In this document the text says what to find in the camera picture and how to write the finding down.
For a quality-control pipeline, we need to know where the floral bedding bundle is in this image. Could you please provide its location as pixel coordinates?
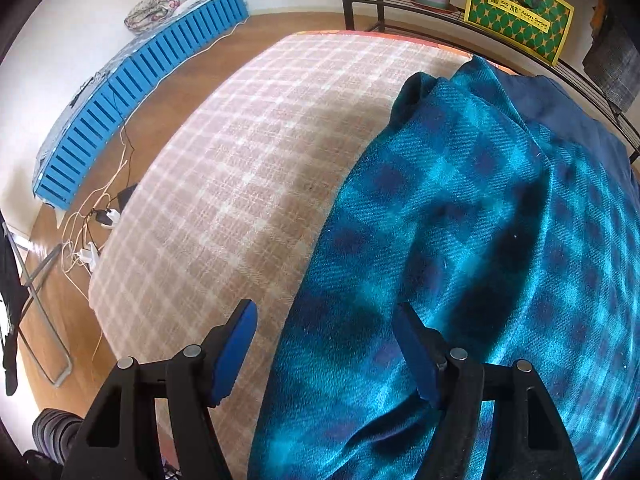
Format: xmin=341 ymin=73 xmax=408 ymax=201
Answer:
xmin=124 ymin=0 xmax=218 ymax=35

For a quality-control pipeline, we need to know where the black ribbed object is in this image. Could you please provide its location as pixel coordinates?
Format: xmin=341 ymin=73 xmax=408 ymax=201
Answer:
xmin=22 ymin=407 xmax=86 ymax=480

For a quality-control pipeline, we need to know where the cream cable tangle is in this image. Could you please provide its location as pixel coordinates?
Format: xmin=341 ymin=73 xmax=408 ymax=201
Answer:
xmin=60 ymin=27 xmax=241 ymax=306

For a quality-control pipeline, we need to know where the blue slatted panel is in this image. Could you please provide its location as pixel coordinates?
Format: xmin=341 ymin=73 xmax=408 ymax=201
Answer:
xmin=32 ymin=0 xmax=249 ymax=209

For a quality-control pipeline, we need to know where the black hanging cloth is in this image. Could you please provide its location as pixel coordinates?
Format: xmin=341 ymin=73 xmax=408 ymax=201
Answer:
xmin=0 ymin=232 xmax=31 ymax=396

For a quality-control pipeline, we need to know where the grey checked coat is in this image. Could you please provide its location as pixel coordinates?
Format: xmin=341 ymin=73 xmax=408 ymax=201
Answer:
xmin=582 ymin=7 xmax=640 ymax=111

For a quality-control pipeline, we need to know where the white power adapter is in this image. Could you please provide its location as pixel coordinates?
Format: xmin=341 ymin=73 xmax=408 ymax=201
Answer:
xmin=92 ymin=207 xmax=123 ymax=228
xmin=75 ymin=242 xmax=103 ymax=266

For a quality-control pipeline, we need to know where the pink plaid blanket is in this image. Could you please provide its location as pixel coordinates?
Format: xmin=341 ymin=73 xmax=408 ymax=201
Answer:
xmin=89 ymin=30 xmax=476 ymax=480

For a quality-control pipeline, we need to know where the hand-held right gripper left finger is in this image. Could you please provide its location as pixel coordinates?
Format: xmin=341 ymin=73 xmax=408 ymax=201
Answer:
xmin=60 ymin=299 xmax=258 ymax=480

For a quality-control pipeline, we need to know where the teal plaid fleece jacket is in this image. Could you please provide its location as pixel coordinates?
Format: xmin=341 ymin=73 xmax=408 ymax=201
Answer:
xmin=247 ymin=55 xmax=640 ymax=480

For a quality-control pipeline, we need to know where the black metal clothes rack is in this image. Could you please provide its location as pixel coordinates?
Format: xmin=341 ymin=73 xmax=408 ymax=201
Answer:
xmin=342 ymin=0 xmax=640 ymax=161

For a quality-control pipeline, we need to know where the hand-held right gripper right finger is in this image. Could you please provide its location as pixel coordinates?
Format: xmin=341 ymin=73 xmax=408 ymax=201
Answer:
xmin=395 ymin=301 xmax=583 ymax=480

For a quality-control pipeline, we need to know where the grey folding metal frame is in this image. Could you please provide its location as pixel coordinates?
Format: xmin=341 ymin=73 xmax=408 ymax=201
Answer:
xmin=2 ymin=220 xmax=73 ymax=386

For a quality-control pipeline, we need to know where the yellow green patterned bag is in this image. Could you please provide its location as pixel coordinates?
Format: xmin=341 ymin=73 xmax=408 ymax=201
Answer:
xmin=464 ymin=0 xmax=575 ymax=67

